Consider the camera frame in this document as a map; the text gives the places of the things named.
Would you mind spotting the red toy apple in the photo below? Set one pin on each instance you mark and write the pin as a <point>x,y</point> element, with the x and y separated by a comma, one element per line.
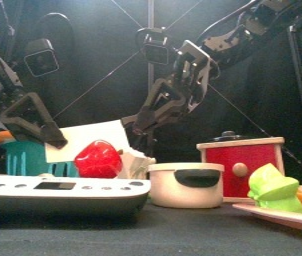
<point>97,160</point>

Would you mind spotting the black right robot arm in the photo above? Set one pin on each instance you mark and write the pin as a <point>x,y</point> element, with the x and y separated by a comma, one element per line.
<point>242,33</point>

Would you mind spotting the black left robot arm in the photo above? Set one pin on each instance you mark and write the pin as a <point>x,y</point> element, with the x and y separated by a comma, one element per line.
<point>60,33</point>

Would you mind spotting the black pole clamp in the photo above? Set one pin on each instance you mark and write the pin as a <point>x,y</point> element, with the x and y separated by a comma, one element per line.
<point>143,145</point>

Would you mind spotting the vertical metal pole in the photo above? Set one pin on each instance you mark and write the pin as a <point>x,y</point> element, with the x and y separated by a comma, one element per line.
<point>149,71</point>

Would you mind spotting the teal basket orange rim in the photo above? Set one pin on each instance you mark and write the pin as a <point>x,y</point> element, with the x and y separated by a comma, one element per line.
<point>24,160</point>

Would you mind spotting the black knob lid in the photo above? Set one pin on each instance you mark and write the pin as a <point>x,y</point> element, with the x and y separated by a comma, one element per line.
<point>228,136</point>

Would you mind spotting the white grey kitchen scale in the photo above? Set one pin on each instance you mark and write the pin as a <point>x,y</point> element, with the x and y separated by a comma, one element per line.
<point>60,196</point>

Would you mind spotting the red wooden box with knob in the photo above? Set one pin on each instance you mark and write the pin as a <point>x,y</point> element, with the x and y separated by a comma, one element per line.
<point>251,156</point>

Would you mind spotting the green toy vegetable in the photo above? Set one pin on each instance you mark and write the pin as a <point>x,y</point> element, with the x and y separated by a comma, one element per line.
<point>274,191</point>

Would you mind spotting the pink plate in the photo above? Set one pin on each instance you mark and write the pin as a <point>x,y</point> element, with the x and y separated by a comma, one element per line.
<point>287,218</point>

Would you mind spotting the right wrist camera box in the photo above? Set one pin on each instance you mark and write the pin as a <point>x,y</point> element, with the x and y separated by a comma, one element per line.
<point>155,51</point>

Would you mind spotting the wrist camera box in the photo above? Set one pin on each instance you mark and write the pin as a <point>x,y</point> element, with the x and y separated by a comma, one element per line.
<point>155,51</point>
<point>41,60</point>

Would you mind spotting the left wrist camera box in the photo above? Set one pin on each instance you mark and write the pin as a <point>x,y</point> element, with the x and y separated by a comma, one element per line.
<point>41,60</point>

